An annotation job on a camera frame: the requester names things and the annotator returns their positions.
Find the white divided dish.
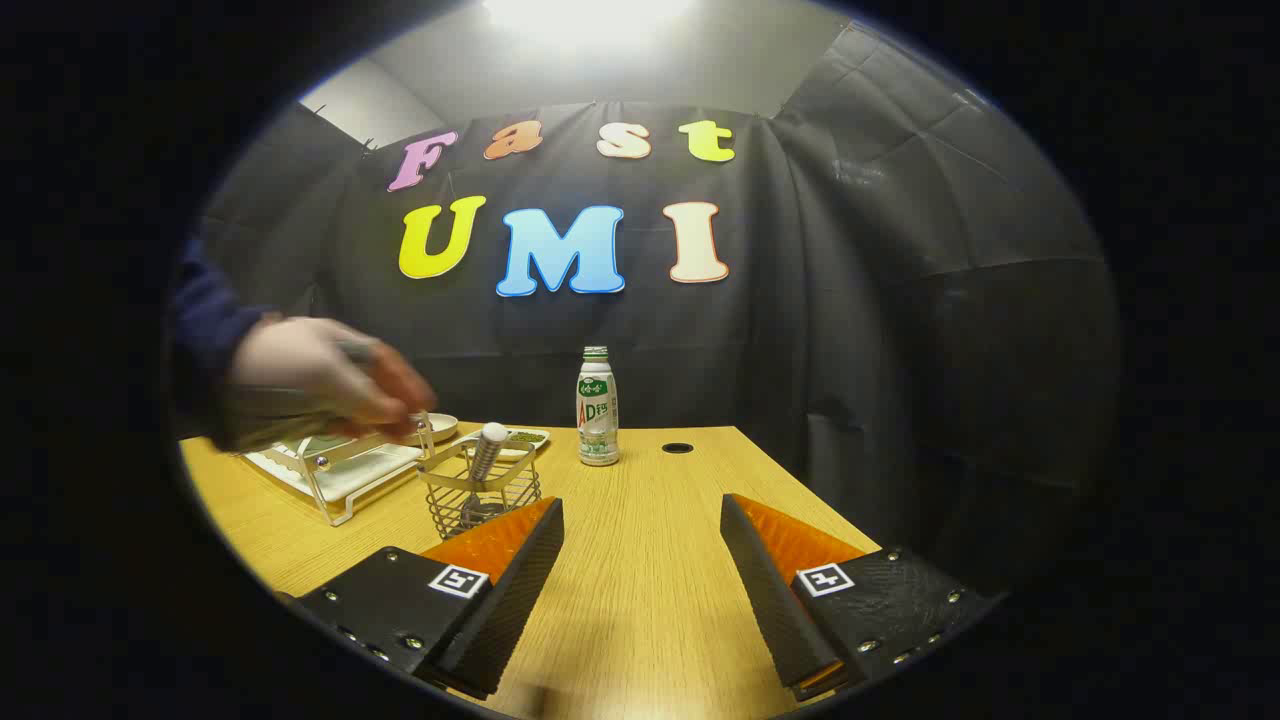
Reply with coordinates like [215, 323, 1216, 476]
[455, 427, 551, 461]

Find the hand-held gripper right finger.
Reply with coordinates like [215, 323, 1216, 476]
[720, 493, 1001, 703]

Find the white wire dish rack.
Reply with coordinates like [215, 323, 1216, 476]
[243, 410, 461, 528]

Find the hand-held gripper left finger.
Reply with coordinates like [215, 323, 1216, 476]
[290, 497, 566, 701]

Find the wire basket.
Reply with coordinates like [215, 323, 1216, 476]
[418, 437, 543, 541]

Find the spoon with checkered handle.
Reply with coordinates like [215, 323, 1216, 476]
[468, 422, 510, 521]

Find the white green drink bottle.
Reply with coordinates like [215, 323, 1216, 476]
[576, 346, 621, 468]

